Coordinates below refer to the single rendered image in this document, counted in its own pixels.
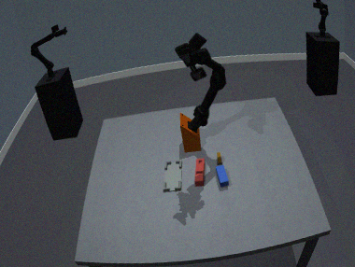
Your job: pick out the blue bar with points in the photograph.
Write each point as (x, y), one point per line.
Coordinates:
(222, 176)

